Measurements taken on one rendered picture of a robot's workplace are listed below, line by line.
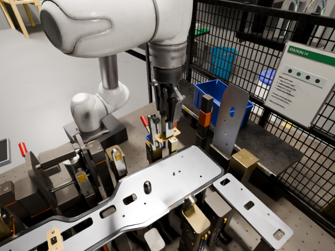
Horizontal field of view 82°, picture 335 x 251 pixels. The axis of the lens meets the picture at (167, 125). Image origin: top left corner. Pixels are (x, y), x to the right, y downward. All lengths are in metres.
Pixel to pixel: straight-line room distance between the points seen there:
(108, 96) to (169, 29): 0.90
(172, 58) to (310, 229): 1.07
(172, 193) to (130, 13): 0.63
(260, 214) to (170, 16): 0.70
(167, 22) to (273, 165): 0.74
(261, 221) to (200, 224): 0.23
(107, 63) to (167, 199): 0.75
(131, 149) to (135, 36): 1.08
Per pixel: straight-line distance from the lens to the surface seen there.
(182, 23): 0.44
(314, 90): 0.95
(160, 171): 0.86
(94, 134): 1.34
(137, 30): 0.36
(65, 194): 0.93
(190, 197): 0.66
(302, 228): 1.25
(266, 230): 0.81
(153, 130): 0.83
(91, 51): 0.34
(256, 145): 1.01
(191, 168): 0.87
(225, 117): 0.86
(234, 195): 0.83
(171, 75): 0.49
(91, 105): 1.23
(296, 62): 0.96
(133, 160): 1.30
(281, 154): 1.01
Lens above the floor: 1.68
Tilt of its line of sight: 40 degrees down
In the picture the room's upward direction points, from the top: straight up
